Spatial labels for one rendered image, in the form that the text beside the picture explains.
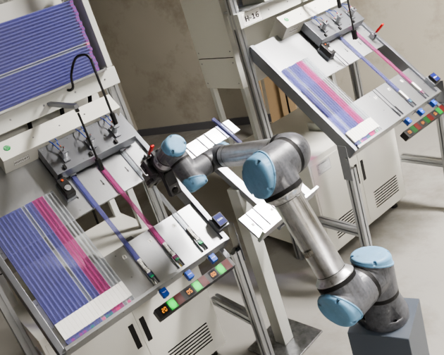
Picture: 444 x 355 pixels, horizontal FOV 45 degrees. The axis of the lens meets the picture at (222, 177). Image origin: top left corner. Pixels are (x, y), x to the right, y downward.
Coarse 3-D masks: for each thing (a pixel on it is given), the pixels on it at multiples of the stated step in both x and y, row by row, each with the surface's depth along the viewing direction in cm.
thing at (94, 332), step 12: (204, 252) 191; (192, 264) 189; (168, 276) 183; (180, 276) 191; (156, 288) 181; (132, 300) 176; (144, 300) 182; (120, 312) 173; (108, 324) 173; (84, 336) 167; (96, 336) 174; (72, 348) 166
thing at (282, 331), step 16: (240, 208) 215; (240, 224) 221; (256, 240) 222; (256, 256) 224; (256, 272) 230; (272, 272) 231; (272, 288) 232; (272, 304) 233; (272, 320) 239; (288, 320) 256; (272, 336) 250; (288, 336) 243; (304, 336) 244; (256, 352) 244; (288, 352) 237
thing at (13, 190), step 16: (112, 160) 207; (0, 176) 193; (16, 176) 195; (32, 176) 196; (48, 176) 197; (80, 176) 200; (96, 176) 202; (112, 176) 203; (128, 176) 205; (0, 192) 190; (16, 192) 191; (32, 192) 192; (48, 192) 194; (80, 192) 197; (96, 192) 198; (112, 192) 199; (0, 208) 186; (16, 208) 188; (80, 208) 193
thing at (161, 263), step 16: (192, 208) 203; (160, 224) 196; (176, 224) 198; (192, 224) 199; (208, 224) 200; (144, 240) 191; (176, 240) 194; (192, 240) 195; (208, 240) 197; (112, 256) 185; (128, 256) 187; (144, 256) 188; (160, 256) 189; (192, 256) 192; (128, 272) 184; (144, 272) 185; (160, 272) 186; (128, 288) 180; (144, 288) 182; (48, 320) 169
